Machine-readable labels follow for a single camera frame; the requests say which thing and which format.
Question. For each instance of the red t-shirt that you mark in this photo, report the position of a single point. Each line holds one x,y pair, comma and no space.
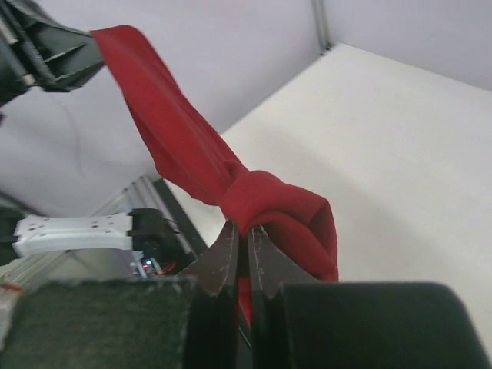
189,153

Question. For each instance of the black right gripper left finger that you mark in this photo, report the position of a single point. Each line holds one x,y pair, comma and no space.
212,332

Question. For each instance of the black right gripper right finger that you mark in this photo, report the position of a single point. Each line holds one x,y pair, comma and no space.
285,308

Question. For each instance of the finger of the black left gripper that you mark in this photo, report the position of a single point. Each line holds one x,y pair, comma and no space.
64,58

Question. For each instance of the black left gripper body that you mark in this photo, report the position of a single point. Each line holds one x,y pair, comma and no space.
18,72

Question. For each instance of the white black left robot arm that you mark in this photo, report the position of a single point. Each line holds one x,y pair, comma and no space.
153,234

